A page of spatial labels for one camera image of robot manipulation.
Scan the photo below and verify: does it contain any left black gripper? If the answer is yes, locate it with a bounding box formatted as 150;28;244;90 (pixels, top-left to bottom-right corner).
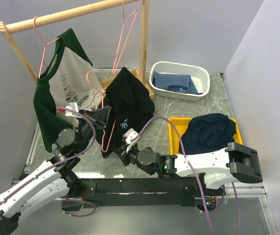
75;105;111;153

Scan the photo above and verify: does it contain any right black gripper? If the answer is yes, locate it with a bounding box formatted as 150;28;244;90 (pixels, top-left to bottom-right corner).
114;142;156;176

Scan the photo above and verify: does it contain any pink wire hanger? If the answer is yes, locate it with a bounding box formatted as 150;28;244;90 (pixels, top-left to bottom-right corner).
112;0;138;75
86;71;116;153

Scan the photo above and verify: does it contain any black t shirt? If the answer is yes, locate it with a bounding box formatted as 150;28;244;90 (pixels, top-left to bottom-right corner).
97;67;155;158

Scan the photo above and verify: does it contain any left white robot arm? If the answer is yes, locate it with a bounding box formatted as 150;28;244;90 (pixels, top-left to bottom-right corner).
0;106;111;235

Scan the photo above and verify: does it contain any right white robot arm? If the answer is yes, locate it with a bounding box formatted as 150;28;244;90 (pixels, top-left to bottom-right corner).
114;142;263;195

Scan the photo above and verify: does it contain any green and cream raglan shirt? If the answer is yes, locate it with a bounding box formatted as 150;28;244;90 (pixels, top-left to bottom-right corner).
33;28;103;152

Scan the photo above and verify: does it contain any navy blue t shirt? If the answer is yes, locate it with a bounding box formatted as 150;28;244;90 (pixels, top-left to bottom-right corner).
178;113;236;155

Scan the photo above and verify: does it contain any pink hanger with green shirt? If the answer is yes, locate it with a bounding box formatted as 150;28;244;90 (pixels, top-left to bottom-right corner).
33;16;60;79

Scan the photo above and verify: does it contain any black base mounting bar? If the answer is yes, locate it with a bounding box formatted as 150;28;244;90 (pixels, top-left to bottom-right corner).
66;177;201;207

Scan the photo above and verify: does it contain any yellow plastic tray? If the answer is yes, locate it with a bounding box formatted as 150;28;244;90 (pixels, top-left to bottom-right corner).
168;117;243;155

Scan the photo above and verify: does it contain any white plastic basket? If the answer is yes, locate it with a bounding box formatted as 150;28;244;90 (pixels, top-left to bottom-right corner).
149;61;210;101

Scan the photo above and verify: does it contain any blue patterned cloth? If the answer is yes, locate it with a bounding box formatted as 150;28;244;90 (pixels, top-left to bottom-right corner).
152;71;202;95

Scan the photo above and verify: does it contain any wooden clothes rack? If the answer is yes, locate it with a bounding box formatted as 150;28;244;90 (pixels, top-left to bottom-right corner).
0;0;155;98

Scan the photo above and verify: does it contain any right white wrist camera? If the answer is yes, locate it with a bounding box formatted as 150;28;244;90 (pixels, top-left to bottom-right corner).
123;128;138;152

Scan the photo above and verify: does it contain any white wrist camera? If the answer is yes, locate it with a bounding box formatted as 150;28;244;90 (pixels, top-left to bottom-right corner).
56;102;79;124
123;128;138;152

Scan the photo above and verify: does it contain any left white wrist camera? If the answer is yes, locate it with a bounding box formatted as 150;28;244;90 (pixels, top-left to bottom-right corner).
56;102;79;124

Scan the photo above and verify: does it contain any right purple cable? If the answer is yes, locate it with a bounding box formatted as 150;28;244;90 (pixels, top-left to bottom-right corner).
130;116;241;235

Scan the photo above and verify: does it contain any purple cable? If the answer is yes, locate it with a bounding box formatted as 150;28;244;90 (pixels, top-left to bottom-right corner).
0;106;98;221
130;116;241;235

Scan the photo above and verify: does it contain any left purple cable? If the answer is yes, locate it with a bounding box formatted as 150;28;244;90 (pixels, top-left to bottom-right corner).
0;106;98;221

